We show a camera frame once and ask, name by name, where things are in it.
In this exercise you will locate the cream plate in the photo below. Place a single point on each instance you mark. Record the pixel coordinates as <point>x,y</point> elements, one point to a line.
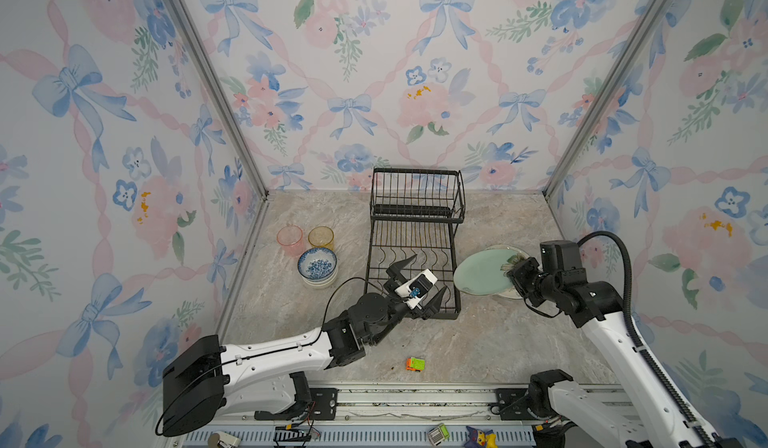
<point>516,256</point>

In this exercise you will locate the black wire dish rack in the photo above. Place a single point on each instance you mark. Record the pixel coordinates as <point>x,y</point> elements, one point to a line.
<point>417,212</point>

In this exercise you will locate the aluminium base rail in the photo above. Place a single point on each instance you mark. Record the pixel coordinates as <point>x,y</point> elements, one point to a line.
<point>400,415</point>

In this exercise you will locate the blue floral bowl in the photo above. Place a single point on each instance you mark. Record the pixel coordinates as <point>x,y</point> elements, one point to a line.
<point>317,264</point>

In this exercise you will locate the beige small object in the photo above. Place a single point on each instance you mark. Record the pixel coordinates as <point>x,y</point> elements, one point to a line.
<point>219,439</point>

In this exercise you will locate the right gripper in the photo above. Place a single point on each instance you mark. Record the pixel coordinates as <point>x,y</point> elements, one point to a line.
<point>518,272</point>

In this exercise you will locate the pink transparent cup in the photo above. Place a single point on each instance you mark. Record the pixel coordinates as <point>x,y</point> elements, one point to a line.
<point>291,240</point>

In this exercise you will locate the purple yellow toy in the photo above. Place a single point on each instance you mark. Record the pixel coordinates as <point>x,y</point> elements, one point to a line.
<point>477,438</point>

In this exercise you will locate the green white small box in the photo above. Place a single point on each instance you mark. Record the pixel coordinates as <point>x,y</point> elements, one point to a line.
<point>438,435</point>

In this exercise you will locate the cream ceramic bowl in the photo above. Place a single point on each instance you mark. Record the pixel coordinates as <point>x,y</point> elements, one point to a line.
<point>319,284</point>

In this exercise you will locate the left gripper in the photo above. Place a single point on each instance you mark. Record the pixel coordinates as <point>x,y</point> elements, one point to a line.
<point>391,272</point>

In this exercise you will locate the green plate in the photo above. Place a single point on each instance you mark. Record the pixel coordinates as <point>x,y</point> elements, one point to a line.
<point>480,274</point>

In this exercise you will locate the yellow transparent cup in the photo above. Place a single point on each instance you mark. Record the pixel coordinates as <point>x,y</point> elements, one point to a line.
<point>322,237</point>

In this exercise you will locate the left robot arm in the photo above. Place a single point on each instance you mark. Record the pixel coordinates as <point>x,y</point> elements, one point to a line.
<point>269,378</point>

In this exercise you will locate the small colourful toy cube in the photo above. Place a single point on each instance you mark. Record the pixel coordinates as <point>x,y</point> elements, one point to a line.
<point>415,364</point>

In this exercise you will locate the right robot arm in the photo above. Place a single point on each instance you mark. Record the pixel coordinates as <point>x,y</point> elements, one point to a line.
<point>604,315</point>

